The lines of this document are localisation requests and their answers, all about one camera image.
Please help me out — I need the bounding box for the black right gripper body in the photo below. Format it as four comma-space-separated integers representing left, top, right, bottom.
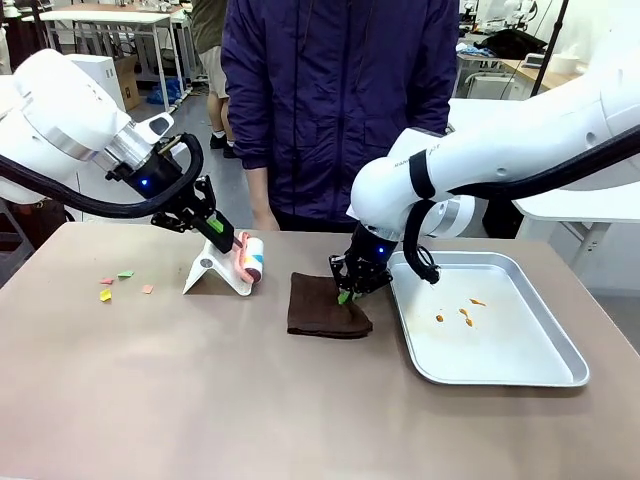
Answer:
343, 223, 402, 279

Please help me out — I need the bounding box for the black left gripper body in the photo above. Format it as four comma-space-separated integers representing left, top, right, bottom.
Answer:
104, 143, 197, 215

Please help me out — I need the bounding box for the pink lint roller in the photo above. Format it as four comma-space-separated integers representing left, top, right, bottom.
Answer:
227, 230, 267, 297

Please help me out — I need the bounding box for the brown cloth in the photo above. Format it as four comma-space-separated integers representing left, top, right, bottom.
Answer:
286, 271, 375, 341

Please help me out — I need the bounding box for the person right forearm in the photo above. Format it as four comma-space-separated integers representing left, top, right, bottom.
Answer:
243, 166, 274, 209

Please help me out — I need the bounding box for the person right hand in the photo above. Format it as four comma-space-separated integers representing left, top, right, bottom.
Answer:
251, 198, 280, 233

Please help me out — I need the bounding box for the white lint roller stand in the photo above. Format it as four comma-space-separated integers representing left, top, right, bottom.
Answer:
181, 238, 254, 298

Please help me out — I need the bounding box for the cardboard box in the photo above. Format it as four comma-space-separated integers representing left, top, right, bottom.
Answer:
113, 54, 143, 112

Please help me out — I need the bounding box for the dark brown handbag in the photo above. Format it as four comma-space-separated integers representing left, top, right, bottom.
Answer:
8, 196, 70, 247

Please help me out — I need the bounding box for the silver metal tray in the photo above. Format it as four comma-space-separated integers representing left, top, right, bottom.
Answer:
388, 250, 591, 388

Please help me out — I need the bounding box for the background person in shorts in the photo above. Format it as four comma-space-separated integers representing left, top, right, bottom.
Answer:
189, 0, 239, 159

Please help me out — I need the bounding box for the purple jacket person torso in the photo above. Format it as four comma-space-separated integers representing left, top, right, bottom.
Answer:
219, 0, 462, 234

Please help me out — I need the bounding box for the white background desk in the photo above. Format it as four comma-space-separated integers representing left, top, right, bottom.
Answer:
38, 8, 187, 97

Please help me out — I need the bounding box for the white side table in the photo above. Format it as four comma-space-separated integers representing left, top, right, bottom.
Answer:
446, 96, 640, 271

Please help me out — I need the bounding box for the black cloth heap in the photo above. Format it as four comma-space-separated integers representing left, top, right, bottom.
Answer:
478, 28, 549, 59

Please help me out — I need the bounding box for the black stand pole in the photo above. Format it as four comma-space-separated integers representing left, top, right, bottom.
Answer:
529, 0, 572, 97

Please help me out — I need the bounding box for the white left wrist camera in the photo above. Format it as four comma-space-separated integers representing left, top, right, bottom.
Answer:
130, 111, 176, 147

